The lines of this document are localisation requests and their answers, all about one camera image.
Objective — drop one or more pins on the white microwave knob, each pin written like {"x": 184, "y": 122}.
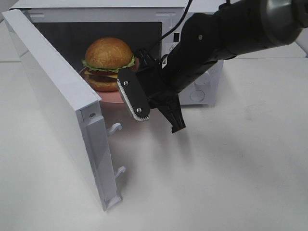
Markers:
{"x": 203, "y": 80}

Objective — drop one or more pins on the white microwave door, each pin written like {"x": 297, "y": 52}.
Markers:
{"x": 71, "y": 106}

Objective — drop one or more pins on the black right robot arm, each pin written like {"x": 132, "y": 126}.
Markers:
{"x": 235, "y": 29}

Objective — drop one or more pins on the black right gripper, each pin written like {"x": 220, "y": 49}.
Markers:
{"x": 204, "y": 41}

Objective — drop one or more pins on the burger with lettuce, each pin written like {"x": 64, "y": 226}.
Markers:
{"x": 104, "y": 58}

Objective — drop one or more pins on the round white door button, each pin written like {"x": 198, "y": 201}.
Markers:
{"x": 197, "y": 96}

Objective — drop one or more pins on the white warning label sticker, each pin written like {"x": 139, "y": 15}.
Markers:
{"x": 169, "y": 47}

